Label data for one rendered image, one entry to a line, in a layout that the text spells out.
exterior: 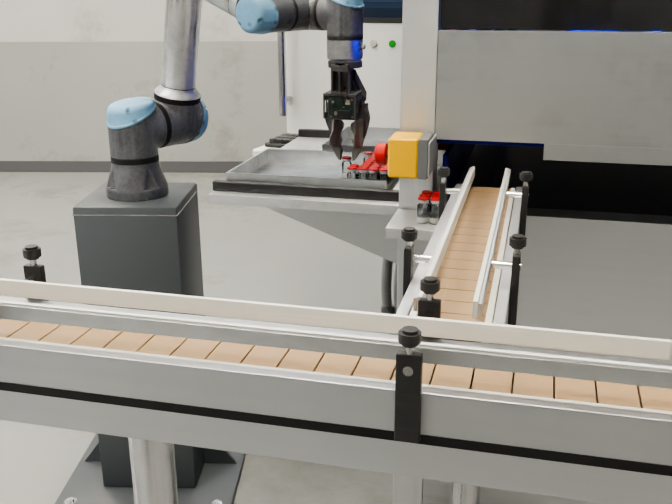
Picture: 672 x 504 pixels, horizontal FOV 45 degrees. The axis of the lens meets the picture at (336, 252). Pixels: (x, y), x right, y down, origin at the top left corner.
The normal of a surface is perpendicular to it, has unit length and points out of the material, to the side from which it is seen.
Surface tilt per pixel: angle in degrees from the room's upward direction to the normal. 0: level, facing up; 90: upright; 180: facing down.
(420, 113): 90
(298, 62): 90
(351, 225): 90
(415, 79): 90
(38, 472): 0
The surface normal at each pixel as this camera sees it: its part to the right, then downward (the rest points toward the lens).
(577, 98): -0.25, 0.31
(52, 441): 0.00, -0.95
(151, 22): -0.04, 0.32
